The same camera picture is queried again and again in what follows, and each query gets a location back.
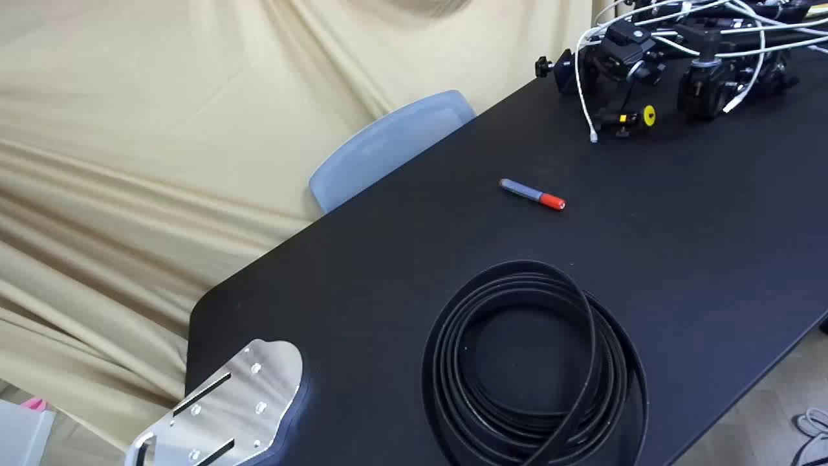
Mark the silver metal mounting plate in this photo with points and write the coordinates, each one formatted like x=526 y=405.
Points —
x=242 y=397

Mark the white box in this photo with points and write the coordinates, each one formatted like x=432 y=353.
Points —
x=22 y=436

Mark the small pink object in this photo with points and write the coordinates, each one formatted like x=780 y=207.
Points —
x=33 y=403

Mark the blue-grey chair back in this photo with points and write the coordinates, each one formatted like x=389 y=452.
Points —
x=389 y=145

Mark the grey patterned object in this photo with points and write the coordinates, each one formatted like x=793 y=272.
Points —
x=812 y=436

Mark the beige fabric backdrop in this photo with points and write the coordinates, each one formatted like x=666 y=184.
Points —
x=170 y=129

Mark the blue marker with orange cap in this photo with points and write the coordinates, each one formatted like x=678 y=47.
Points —
x=529 y=193

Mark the yellow black knob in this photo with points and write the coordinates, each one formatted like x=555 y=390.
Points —
x=647 y=114

